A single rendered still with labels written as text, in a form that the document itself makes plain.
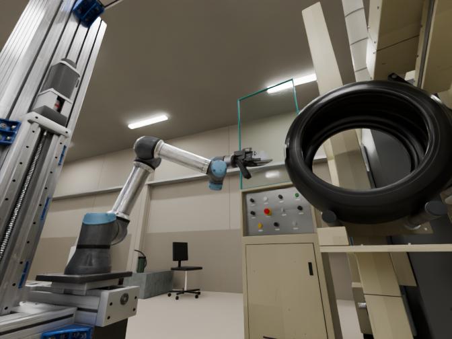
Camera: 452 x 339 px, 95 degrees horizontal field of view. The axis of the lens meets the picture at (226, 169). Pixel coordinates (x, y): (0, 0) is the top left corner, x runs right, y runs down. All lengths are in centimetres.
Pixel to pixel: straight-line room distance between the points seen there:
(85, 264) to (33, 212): 25
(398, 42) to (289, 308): 150
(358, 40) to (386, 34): 82
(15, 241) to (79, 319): 32
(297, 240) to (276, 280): 29
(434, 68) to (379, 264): 84
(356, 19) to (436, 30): 97
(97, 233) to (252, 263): 105
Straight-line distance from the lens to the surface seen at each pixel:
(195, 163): 99
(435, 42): 120
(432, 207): 84
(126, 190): 113
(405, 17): 122
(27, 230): 95
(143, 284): 475
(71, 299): 96
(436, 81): 131
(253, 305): 165
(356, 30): 206
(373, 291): 118
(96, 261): 96
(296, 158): 88
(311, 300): 154
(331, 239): 80
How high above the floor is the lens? 79
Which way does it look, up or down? 22 degrees up
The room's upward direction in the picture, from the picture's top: straight up
